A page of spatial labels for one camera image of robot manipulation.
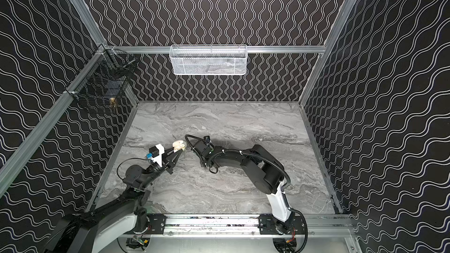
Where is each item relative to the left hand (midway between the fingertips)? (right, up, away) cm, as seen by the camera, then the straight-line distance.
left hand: (183, 150), depth 74 cm
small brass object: (-36, +22, +9) cm, 43 cm away
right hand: (+10, -8, +21) cm, 25 cm away
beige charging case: (-2, +2, +2) cm, 3 cm away
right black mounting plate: (+36, -31, -1) cm, 47 cm away
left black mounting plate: (-11, -31, 0) cm, 33 cm away
